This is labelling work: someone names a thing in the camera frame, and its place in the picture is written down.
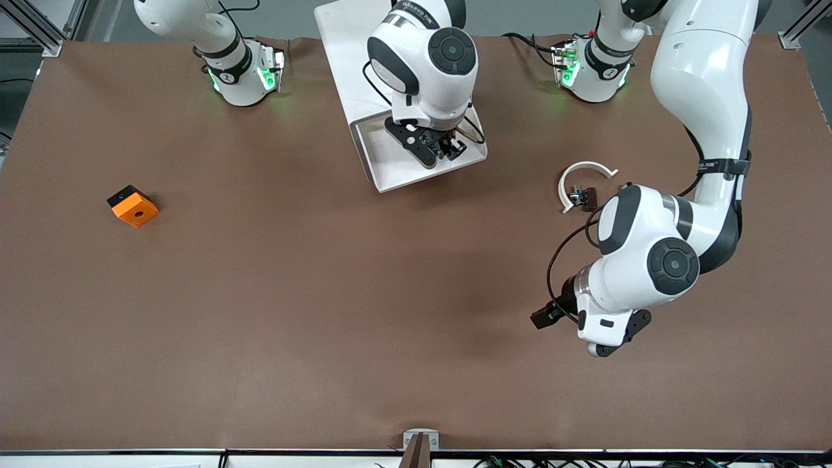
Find white drawer cabinet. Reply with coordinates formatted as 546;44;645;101
315;0;482;131

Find black right arm base cable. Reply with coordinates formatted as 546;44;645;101
218;0;261;40

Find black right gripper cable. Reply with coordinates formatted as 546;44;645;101
361;58;487;145

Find white pulled-out drawer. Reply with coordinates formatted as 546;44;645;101
353;104;489;194

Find black arm base cable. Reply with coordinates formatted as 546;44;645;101
218;0;261;40
502;31;561;69

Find brown table mat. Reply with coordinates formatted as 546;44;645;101
0;32;832;452

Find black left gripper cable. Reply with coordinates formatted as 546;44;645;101
546;207;602;322

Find grey metal edge bracket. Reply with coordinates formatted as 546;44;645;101
402;428;440;451

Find dark brown push button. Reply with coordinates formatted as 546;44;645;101
568;185;599;212

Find aluminium frame post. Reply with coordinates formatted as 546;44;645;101
778;0;832;51
64;0;90;41
10;0;64;58

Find tangled cables below table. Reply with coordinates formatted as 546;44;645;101
471;455;832;468

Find white curved plastic clamp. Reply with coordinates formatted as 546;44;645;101
558;161;619;215

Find black left arm base cable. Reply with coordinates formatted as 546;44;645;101
502;31;561;69

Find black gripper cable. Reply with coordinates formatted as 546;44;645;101
546;207;602;322
361;58;487;145

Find orange and black cube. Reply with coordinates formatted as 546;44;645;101
107;185;160;228

